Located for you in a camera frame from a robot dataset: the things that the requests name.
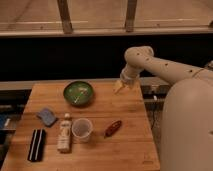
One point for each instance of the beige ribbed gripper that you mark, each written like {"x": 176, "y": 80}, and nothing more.
{"x": 128, "y": 77}

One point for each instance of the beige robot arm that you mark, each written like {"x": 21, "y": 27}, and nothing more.
{"x": 187, "y": 119}

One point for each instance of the green ceramic bowl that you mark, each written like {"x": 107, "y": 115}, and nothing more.
{"x": 78, "y": 93}

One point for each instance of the clear plastic cup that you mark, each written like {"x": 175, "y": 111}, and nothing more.
{"x": 82, "y": 129}

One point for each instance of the wooden cutting board table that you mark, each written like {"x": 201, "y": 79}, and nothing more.
{"x": 120, "y": 139}

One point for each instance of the white squeeze bottle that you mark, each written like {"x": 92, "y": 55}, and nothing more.
{"x": 63, "y": 144}

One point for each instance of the blue sponge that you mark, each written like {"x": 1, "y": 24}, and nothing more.
{"x": 47, "y": 117}

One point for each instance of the black white striped box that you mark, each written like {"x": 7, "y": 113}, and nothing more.
{"x": 36, "y": 149}

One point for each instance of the right wooden post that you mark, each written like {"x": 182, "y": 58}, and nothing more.
{"x": 130, "y": 15}

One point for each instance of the wooden post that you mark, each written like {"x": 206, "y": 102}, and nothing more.
{"x": 130, "y": 15}
{"x": 65, "y": 16}

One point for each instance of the left wooden post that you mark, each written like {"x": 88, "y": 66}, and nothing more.
{"x": 65, "y": 16}

